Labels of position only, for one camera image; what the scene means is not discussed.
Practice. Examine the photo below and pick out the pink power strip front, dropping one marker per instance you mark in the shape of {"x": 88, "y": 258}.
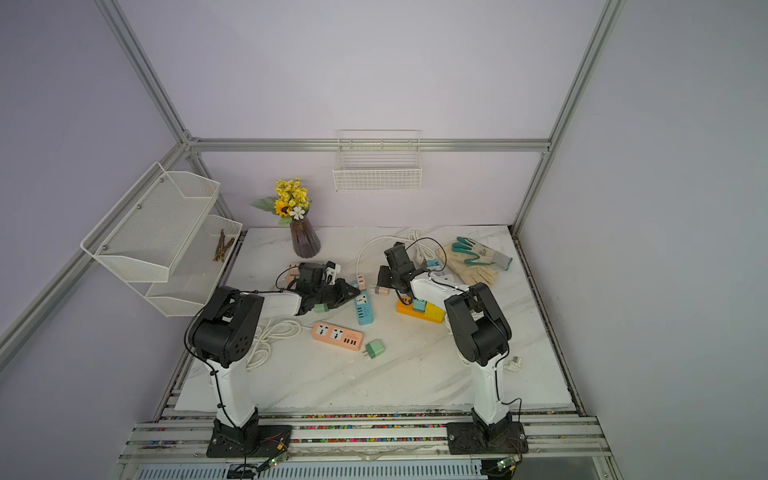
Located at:
{"x": 337, "y": 336}

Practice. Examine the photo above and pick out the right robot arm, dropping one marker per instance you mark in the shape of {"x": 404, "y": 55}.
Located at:
{"x": 479, "y": 328}

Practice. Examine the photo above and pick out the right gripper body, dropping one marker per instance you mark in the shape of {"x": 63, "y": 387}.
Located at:
{"x": 388, "y": 278}

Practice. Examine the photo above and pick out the wooden clothespins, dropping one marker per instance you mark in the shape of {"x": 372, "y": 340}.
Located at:
{"x": 223, "y": 247}

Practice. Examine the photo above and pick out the beige work glove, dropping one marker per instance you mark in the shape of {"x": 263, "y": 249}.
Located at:
{"x": 470, "y": 274}

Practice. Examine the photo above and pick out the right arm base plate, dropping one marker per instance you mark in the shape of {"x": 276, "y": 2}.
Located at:
{"x": 468, "y": 438}

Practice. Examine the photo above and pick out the white wire wall basket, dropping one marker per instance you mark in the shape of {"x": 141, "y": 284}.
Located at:
{"x": 383, "y": 160}

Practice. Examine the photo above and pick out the purple ribbed glass vase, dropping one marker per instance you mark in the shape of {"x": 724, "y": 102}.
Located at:
{"x": 306, "y": 243}

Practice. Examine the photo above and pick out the yellow artificial flowers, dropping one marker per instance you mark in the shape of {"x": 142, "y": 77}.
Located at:
{"x": 290, "y": 203}

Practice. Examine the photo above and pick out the green grey work glove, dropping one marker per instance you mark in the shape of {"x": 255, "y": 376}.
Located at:
{"x": 474, "y": 253}

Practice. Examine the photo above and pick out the white mesh wall shelf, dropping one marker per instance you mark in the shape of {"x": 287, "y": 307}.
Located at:
{"x": 160, "y": 240}

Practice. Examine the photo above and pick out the teal charger plug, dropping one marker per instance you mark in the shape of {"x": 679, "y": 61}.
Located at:
{"x": 419, "y": 305}

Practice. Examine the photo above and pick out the pink power strip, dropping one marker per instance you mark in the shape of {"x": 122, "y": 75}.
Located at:
{"x": 292, "y": 273}
{"x": 337, "y": 336}

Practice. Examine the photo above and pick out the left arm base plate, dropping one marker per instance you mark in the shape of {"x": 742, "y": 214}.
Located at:
{"x": 261, "y": 441}

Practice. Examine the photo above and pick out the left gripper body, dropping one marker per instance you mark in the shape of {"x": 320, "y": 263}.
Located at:
{"x": 333, "y": 296}

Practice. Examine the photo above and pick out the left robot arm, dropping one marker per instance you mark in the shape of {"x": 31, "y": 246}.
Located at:
{"x": 223, "y": 331}

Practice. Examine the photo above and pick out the orange power strip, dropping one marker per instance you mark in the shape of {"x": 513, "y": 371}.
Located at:
{"x": 433, "y": 313}

